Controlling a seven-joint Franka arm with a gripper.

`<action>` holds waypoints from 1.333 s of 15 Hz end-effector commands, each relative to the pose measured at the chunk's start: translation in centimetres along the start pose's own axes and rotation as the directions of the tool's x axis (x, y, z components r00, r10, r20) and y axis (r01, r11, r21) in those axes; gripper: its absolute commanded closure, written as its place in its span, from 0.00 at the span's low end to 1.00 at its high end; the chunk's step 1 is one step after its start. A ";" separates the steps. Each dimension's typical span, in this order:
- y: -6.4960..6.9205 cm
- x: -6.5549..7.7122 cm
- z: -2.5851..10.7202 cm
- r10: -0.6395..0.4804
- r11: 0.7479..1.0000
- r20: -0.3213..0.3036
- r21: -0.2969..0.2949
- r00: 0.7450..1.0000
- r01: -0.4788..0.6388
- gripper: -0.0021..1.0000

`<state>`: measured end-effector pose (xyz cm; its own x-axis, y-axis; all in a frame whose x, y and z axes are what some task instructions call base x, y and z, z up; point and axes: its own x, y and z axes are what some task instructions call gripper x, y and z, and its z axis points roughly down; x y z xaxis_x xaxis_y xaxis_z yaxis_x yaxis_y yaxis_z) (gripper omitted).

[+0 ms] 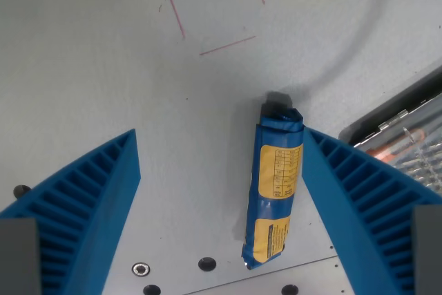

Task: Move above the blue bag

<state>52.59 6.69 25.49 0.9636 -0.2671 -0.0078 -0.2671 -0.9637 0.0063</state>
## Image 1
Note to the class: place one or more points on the silver socket head bolt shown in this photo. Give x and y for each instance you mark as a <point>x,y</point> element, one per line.
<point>141,269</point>

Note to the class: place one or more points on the blue bag with yellow labels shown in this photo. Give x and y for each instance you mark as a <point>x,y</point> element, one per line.
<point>273,188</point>

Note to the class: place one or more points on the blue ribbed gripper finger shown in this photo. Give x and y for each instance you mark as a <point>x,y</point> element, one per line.
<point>86,201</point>
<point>355,205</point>

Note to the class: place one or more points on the clear plastic screwdriver case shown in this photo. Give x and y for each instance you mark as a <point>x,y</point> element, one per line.
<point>400,136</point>

